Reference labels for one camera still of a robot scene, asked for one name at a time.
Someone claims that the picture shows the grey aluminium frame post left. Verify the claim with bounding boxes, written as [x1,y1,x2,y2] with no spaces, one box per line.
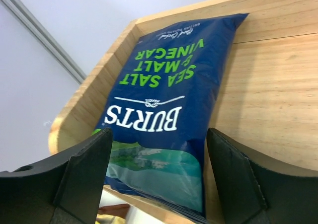
[0,0,86,84]

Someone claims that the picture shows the blue Burts sea salt bag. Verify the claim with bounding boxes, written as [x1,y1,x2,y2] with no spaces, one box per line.
[94,13,247,223]

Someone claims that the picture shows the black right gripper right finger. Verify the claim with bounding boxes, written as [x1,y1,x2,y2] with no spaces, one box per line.
[207,128,318,224]

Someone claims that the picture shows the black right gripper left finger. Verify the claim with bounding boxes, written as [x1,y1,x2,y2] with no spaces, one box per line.
[0,128,113,224]

